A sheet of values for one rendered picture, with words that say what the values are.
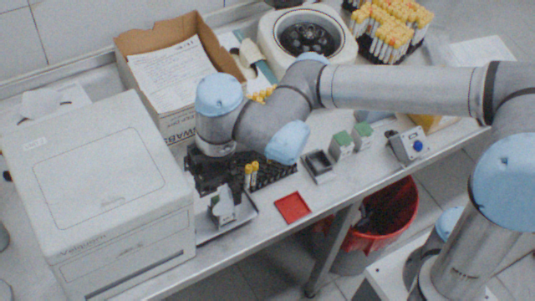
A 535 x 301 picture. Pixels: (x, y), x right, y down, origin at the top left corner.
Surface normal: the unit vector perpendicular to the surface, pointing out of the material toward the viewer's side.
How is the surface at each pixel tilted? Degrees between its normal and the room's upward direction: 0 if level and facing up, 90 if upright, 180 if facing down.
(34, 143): 0
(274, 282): 0
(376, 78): 35
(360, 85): 50
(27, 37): 90
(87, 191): 0
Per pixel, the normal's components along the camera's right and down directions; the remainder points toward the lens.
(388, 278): 0.04, -0.61
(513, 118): -0.62, -0.70
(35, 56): 0.51, 0.74
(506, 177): -0.44, 0.62
